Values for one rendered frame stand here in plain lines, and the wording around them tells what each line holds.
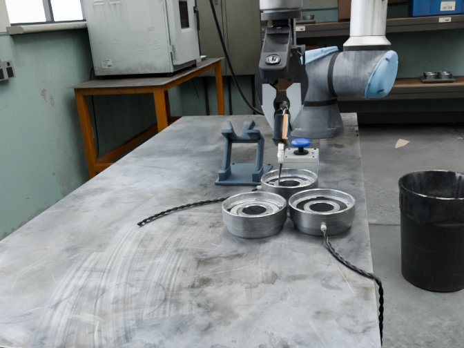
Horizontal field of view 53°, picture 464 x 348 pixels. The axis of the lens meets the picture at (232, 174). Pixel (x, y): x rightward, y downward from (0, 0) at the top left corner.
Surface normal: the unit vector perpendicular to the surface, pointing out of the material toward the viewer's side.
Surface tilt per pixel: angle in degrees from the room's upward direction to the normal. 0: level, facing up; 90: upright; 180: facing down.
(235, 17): 90
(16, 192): 90
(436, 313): 0
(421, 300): 0
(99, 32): 90
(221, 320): 0
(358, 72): 85
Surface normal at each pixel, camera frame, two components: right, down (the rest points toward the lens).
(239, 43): -0.22, 0.33
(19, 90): 0.97, 0.01
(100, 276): -0.07, -0.94
